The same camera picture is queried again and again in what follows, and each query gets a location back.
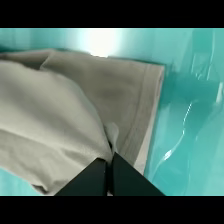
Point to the beige T-shirt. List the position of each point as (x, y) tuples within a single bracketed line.
[(66, 110)]

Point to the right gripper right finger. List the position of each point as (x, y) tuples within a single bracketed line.
[(130, 181)]

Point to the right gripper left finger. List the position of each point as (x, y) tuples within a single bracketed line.
[(90, 181)]

